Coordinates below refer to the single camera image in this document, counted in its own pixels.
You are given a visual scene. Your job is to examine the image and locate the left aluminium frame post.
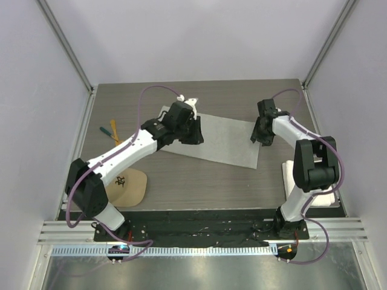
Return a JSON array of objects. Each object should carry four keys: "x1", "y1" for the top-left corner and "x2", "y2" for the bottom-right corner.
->
[{"x1": 35, "y1": 0, "x2": 94, "y2": 94}]

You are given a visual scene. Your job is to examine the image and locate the beige cap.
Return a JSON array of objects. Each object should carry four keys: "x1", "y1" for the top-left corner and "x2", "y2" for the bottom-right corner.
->
[{"x1": 106, "y1": 168, "x2": 148, "y2": 208}]

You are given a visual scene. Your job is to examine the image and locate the green handled gold utensil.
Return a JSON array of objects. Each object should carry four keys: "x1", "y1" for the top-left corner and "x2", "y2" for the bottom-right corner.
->
[{"x1": 99, "y1": 127, "x2": 120, "y2": 144}]

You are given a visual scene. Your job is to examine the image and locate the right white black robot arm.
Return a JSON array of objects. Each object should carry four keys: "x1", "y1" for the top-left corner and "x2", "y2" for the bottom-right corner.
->
[{"x1": 250, "y1": 110, "x2": 340, "y2": 239}]

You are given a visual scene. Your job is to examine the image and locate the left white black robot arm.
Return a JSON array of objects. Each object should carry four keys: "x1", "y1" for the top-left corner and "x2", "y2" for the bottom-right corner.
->
[{"x1": 65, "y1": 116, "x2": 204, "y2": 241}]

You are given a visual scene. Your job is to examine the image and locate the purple cable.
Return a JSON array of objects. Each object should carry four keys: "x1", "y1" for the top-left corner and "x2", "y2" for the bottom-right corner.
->
[
  {"x1": 272, "y1": 88, "x2": 347, "y2": 266},
  {"x1": 65, "y1": 85, "x2": 187, "y2": 262}
]

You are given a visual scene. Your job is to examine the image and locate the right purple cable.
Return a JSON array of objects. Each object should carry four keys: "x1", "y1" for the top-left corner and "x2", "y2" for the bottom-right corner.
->
[{"x1": 272, "y1": 88, "x2": 347, "y2": 266}]

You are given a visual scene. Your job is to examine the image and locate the grey cloth napkin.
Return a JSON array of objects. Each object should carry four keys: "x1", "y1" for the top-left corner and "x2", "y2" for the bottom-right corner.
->
[{"x1": 162, "y1": 114, "x2": 260, "y2": 169}]

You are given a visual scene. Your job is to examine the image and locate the right aluminium frame post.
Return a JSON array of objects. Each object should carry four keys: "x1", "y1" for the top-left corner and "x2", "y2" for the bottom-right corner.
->
[{"x1": 301, "y1": 0, "x2": 359, "y2": 89}]

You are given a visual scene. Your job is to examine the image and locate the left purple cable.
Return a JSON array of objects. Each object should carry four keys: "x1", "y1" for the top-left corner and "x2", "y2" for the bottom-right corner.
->
[{"x1": 65, "y1": 85, "x2": 187, "y2": 262}]

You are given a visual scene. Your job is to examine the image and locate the aluminium frame post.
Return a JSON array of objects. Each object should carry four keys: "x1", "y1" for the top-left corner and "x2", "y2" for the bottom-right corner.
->
[
  {"x1": 35, "y1": 0, "x2": 94, "y2": 94},
  {"x1": 301, "y1": 0, "x2": 359, "y2": 89}
]

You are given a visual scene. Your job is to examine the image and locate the white folded towel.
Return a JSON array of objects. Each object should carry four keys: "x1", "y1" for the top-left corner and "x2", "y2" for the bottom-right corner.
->
[{"x1": 282, "y1": 160, "x2": 336, "y2": 207}]

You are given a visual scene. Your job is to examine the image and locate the white slotted cable duct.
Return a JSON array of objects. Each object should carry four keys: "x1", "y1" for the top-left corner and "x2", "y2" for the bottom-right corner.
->
[{"x1": 51, "y1": 244, "x2": 278, "y2": 257}]

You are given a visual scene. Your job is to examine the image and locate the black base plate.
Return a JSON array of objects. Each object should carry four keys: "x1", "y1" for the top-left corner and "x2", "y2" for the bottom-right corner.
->
[{"x1": 93, "y1": 208, "x2": 311, "y2": 247}]

